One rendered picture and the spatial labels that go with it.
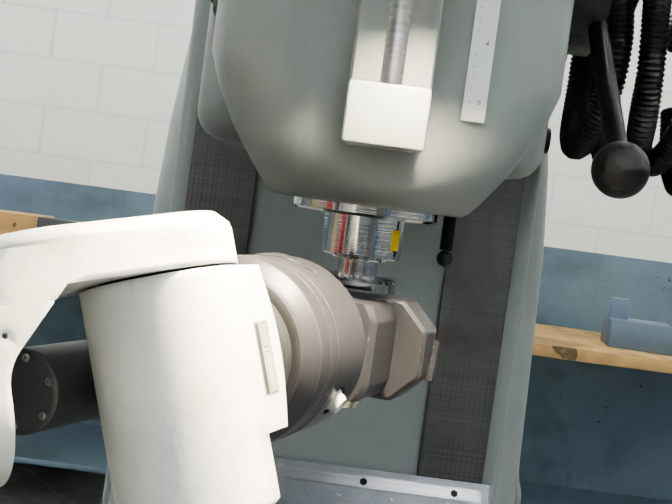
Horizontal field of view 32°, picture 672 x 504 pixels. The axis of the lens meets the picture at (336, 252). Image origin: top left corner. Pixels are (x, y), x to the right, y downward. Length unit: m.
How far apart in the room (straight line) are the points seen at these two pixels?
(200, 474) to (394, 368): 0.21
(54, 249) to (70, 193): 4.57
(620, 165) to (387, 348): 0.15
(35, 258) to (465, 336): 0.69
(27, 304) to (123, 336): 0.05
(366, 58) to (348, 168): 0.07
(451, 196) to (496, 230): 0.45
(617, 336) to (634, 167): 3.81
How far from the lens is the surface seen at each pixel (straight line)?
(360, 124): 0.56
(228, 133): 0.80
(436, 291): 1.07
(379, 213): 0.65
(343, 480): 1.08
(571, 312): 5.00
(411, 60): 0.57
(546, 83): 0.63
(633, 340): 4.42
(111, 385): 0.46
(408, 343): 0.62
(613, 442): 5.13
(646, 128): 0.92
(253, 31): 0.61
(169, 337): 0.45
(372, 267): 0.68
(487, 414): 1.08
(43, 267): 0.43
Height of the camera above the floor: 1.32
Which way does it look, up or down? 3 degrees down
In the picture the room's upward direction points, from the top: 8 degrees clockwise
